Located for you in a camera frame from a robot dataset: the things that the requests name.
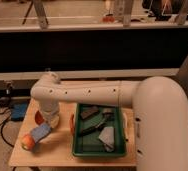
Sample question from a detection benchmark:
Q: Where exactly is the red bowl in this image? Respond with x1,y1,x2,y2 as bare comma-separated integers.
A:
35,111,44,125

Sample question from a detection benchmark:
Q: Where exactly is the grey folded cloth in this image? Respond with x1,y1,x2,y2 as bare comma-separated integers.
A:
98,126,114,152

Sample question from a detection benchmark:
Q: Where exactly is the small dark object in tray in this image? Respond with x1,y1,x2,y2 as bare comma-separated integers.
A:
102,108,114,121

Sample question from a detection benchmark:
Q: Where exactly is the dark scrub brush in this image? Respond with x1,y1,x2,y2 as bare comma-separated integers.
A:
78,114,106,137

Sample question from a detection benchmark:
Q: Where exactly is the blue sponge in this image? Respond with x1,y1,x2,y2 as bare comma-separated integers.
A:
31,123,51,143

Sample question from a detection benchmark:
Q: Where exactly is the dark sponge block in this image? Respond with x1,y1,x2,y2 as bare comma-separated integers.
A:
80,106,99,119

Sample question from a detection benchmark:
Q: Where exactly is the peach apple fruit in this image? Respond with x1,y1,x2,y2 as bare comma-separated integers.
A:
21,134,35,150

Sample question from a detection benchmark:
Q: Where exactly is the green plastic tray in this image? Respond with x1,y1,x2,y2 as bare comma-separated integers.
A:
72,104,126,158

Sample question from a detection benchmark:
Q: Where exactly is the blue power box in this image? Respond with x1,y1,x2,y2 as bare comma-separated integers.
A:
11,103,28,121

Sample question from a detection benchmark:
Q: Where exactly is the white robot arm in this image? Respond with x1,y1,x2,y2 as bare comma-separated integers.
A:
31,72,188,171

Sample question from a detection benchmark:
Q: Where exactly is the black cable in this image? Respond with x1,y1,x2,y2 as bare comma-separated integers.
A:
0,96,15,148

